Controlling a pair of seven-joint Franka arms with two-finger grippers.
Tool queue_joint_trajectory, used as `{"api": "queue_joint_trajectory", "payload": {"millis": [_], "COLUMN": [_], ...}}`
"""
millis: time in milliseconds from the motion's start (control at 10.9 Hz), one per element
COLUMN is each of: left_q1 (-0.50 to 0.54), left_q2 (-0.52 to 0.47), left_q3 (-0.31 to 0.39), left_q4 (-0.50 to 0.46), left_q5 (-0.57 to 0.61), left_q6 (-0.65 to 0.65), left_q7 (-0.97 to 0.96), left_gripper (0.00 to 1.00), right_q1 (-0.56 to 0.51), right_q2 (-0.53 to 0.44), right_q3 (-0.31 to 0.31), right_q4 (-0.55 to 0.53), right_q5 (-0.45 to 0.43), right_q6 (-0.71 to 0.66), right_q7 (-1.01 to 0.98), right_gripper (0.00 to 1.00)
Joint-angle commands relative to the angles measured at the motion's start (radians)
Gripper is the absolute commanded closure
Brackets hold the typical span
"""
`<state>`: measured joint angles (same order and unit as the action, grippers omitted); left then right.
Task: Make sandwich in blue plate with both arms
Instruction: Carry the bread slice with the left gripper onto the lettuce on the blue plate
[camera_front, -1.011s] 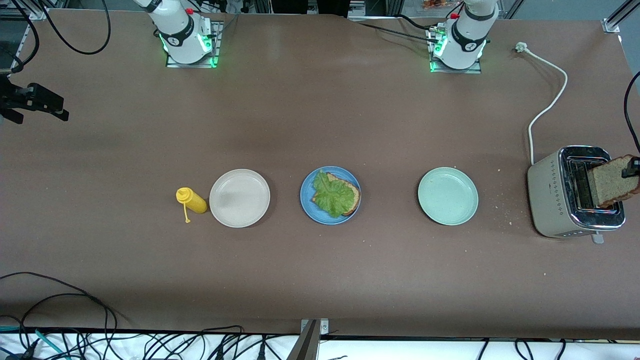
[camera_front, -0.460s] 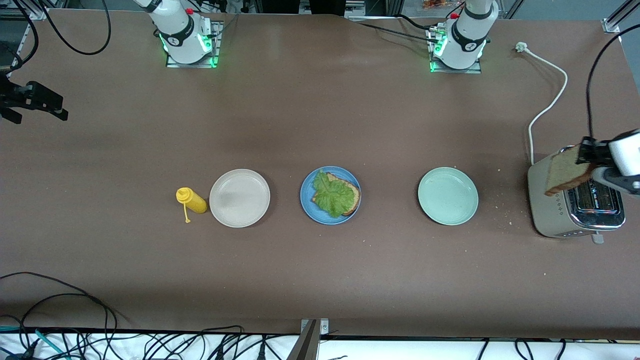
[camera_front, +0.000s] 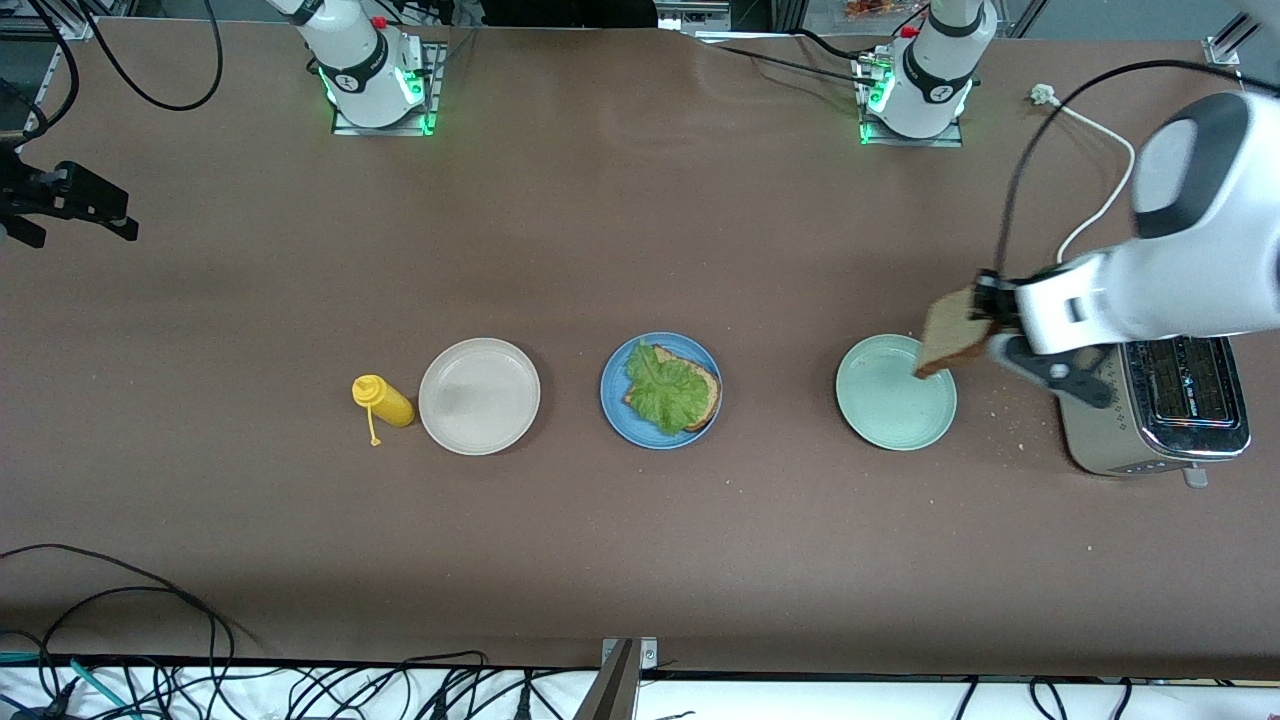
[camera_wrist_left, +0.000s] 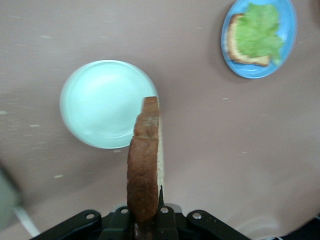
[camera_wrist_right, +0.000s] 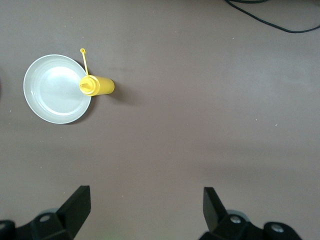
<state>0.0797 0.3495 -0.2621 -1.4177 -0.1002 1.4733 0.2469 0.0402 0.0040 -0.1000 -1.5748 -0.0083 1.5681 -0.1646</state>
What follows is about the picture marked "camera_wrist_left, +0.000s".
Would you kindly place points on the mint green plate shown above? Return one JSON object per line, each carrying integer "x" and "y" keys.
{"x": 100, "y": 105}

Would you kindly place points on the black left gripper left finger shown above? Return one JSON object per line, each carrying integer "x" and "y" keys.
{"x": 82, "y": 225}

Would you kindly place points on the beige and chrome toaster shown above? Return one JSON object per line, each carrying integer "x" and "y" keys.
{"x": 7, "y": 197}

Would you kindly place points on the blue plate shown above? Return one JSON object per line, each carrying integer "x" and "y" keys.
{"x": 287, "y": 22}

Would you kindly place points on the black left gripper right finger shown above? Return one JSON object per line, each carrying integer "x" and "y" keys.
{"x": 200, "y": 225}

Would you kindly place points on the brown bread slice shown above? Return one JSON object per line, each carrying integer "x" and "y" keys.
{"x": 142, "y": 175}
{"x": 237, "y": 56}

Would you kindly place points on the green lettuce leaf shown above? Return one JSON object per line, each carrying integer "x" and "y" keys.
{"x": 257, "y": 32}

